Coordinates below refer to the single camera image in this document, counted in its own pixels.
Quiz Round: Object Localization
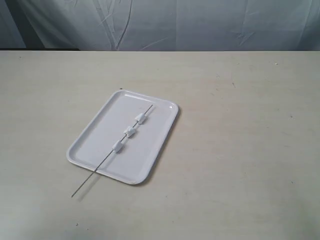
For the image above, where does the thin metal skewer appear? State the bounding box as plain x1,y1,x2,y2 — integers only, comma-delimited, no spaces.
71,104,154,198

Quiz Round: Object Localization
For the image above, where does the white marshmallow piece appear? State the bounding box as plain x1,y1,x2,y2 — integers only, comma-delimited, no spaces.
123,126,136,138
135,113,147,125
112,140,124,153

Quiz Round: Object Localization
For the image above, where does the white rectangular plastic tray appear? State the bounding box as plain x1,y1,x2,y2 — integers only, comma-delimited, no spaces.
66,89,179,185

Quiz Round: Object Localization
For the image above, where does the white wrinkled backdrop cloth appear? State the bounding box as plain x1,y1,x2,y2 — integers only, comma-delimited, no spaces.
0,0,320,51

